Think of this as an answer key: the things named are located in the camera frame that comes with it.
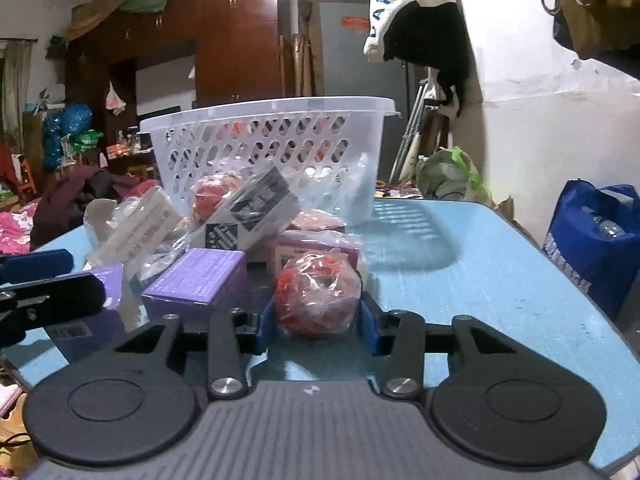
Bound brown wooden wardrobe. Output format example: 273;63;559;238
65;0;293;111

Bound black hanging garment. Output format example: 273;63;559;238
385;2;483;118

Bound clear plastic bottle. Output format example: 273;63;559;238
582;205;626;238

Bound green plastic bag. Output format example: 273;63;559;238
416;146;493;206

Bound pink blanket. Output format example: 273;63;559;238
0;200;43;256

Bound white box in clear bag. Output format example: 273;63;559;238
82;186;193;271

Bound blue shopping bag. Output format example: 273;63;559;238
541;178;640;321

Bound toothpaste box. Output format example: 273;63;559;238
202;162;301;261

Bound red ball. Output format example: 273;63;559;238
272;252;363;338
189;172;246;231

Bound brown hanging bag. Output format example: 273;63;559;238
552;0;640;81

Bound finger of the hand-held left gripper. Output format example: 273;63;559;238
0;249;74;285
0;272;107;348

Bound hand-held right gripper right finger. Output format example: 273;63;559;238
359;291;526;400

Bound dark clothes pile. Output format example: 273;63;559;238
30;166;156;251

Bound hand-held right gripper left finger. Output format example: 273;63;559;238
114;297;279;401

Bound clear plastic bin with packets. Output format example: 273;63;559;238
137;96;402;227

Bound pink packet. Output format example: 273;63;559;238
292;207;347;234

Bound metal crutches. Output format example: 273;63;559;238
390;80;441;183

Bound patterned curtain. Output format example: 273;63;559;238
0;39;38;153

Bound white red plastic bag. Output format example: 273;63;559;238
105;80;127;116

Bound purple box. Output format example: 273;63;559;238
141;248;248;318
50;263;126;358

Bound pink box in clear wrap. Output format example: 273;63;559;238
267;230;366;281

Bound blue plastic bags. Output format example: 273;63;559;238
41;105;93;171

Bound grey door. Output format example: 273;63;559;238
306;0;412;111

